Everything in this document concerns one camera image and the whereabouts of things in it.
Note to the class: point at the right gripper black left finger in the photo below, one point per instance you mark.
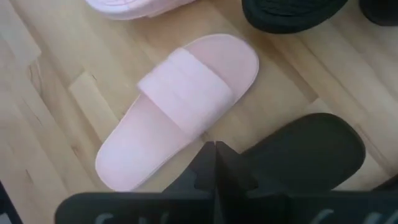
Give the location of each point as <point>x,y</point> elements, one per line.
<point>202,177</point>

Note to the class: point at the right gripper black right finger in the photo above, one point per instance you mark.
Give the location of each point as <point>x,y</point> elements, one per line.
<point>230,177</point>

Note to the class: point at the pink foam slide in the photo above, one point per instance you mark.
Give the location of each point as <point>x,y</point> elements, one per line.
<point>133,7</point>
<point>174,102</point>

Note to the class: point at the black foam slide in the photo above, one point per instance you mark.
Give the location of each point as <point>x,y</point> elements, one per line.
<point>308,152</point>
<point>289,14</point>

